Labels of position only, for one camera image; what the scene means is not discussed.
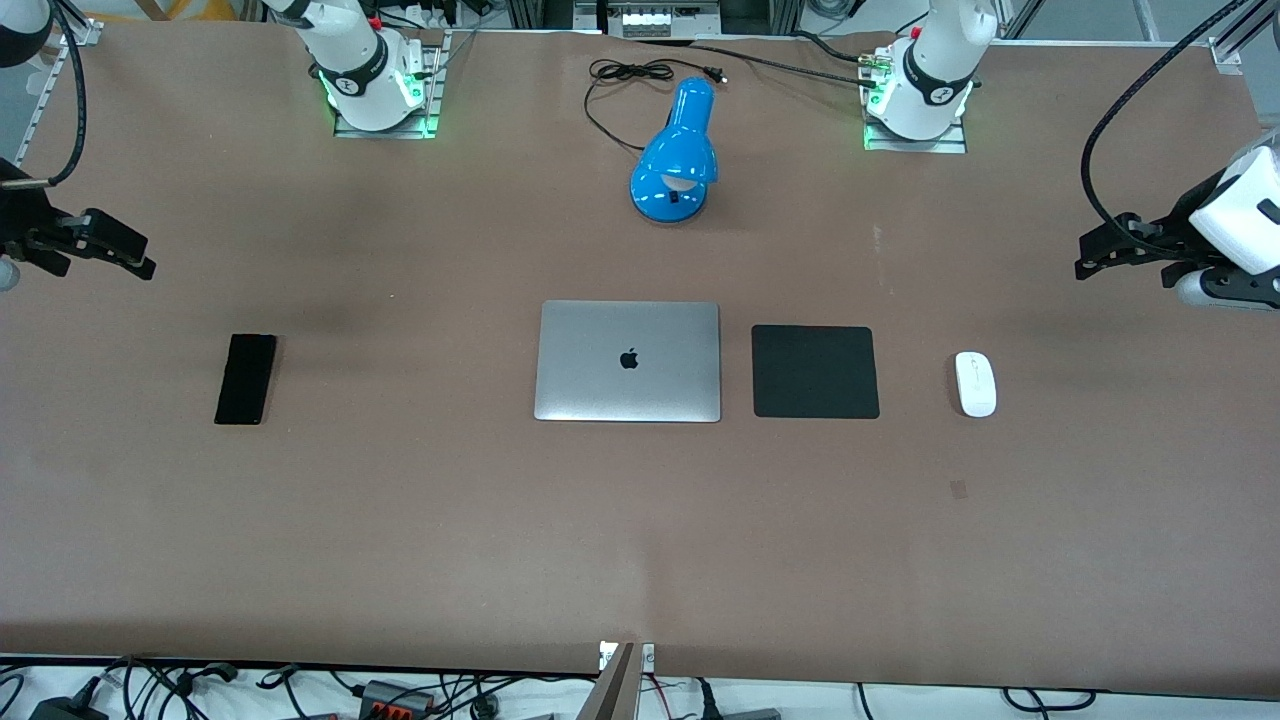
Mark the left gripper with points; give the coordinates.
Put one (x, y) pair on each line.
(1172, 231)

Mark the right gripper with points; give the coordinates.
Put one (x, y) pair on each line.
(22, 222)

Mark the black smartphone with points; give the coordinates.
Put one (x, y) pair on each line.
(246, 380)

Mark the white computer mouse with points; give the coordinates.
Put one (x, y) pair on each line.
(975, 385)

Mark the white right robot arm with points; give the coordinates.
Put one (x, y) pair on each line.
(350, 50)

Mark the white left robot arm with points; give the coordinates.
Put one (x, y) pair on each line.
(935, 80)

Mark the black mouse pad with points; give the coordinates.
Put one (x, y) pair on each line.
(815, 372)

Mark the blue desk lamp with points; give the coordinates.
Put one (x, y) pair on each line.
(680, 150)

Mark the black power adapter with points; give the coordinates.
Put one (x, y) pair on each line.
(65, 710)

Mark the silver laptop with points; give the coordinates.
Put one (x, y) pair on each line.
(600, 380)

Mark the white power strip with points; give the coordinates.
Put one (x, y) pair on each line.
(660, 20)

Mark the grey orange power strip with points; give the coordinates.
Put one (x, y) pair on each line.
(395, 700)

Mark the small grey box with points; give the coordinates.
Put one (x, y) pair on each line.
(752, 714)

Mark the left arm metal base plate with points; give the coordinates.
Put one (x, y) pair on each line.
(950, 147)

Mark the silver corner bracket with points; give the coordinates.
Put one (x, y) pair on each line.
(82, 32)
(1227, 55)

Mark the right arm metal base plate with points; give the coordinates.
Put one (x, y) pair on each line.
(385, 133)

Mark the wooden post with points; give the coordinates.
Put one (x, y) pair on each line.
(618, 695)

